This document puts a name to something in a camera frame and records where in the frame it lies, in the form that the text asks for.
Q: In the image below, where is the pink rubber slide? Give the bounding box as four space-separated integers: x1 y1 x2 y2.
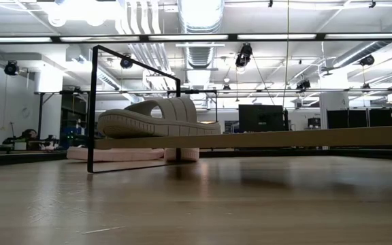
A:
163 147 200 162
66 146 165 163

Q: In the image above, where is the grey rubber slide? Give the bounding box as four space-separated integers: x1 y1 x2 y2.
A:
96 97 222 140

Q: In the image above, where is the wooden shelf with black frame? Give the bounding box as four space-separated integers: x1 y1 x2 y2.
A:
86 44 392 174

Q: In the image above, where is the black monitor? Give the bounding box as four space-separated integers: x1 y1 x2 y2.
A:
368 108 392 128
238 104 285 133
327 109 348 129
348 109 369 129

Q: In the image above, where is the black beam with light strips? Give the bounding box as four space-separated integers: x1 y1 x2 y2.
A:
0 33 392 44

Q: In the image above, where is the person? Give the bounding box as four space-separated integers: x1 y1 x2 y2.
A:
3 128 59 150

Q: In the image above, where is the silver ventilation duct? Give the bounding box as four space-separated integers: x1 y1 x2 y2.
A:
178 0 225 69

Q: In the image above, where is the thin hanging cable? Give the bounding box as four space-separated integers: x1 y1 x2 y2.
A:
282 0 291 110

